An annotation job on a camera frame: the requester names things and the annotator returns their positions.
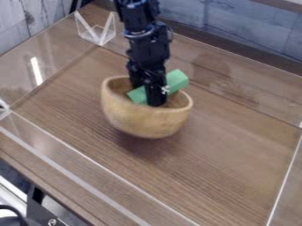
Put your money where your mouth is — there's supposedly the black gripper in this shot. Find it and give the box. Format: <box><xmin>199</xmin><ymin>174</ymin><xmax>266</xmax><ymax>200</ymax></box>
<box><xmin>124</xmin><ymin>21</ymin><xmax>174</xmax><ymax>107</ymax></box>

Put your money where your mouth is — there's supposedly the green rectangular stick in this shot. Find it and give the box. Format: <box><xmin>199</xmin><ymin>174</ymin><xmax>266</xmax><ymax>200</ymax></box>
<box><xmin>125</xmin><ymin>70</ymin><xmax>188</xmax><ymax>106</ymax></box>

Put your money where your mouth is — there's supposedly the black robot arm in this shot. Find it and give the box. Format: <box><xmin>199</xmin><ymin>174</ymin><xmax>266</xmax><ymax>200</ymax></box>
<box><xmin>113</xmin><ymin>0</ymin><xmax>174</xmax><ymax>107</ymax></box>

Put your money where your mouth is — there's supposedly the wooden bowl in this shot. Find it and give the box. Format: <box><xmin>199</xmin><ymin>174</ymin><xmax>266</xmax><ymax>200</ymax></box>
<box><xmin>100</xmin><ymin>76</ymin><xmax>194</xmax><ymax>139</ymax></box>

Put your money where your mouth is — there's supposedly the clear acrylic corner bracket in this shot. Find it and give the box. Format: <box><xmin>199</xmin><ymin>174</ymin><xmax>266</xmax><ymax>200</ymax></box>
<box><xmin>75</xmin><ymin>11</ymin><xmax>116</xmax><ymax>46</ymax></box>

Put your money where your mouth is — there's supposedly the black table leg bracket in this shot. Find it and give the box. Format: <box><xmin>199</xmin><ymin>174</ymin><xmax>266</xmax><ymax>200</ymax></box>
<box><xmin>25</xmin><ymin>186</ymin><xmax>68</xmax><ymax>226</ymax></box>

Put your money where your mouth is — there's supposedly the black cable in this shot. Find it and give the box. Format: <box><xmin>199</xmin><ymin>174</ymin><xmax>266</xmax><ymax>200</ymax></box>
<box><xmin>0</xmin><ymin>204</ymin><xmax>28</xmax><ymax>226</ymax></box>

